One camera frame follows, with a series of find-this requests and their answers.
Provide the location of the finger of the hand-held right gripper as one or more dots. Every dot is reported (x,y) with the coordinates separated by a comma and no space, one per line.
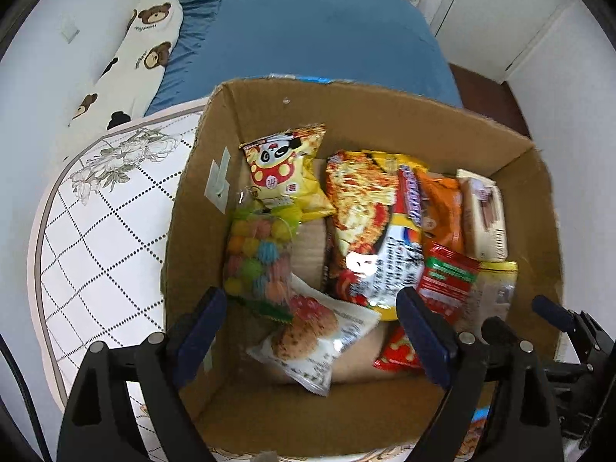
(553,310)

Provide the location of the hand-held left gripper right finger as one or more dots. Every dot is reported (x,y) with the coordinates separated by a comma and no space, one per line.
(423,334)

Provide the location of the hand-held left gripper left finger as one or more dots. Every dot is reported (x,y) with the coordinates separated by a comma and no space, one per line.
(202,329)

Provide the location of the red packet with yellow circles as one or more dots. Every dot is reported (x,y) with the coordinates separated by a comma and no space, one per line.
(397,351)

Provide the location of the red and green snack packet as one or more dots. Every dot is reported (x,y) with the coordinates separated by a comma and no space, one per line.
(445,279)

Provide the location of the clear beige snack packet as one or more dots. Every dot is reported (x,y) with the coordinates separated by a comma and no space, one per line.
(495,293)

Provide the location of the colourful candy ball bag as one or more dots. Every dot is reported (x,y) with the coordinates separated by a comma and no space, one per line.
(260,260)

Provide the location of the white cookie packet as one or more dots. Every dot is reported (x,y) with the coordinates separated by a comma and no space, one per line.
(313,341)

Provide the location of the white chocolate stick packet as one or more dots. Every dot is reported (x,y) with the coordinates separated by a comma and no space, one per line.
(486,221)

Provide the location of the yellow instant noodle packet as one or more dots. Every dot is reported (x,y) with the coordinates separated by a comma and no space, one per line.
(365,221)

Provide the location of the yellow panda snack packet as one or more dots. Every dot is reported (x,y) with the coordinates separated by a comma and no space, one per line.
(284,173)

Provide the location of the cardboard box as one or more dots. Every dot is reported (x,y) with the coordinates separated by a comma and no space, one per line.
(385,115)

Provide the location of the white door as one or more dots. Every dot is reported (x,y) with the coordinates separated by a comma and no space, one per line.
(505,9)

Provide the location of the white bear print pillow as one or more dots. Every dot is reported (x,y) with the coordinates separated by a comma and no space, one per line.
(144,29)

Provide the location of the blue bedsheet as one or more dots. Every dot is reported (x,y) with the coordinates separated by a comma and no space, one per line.
(313,33)

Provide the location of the white wall outlet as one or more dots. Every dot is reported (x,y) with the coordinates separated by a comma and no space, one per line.
(70,29)

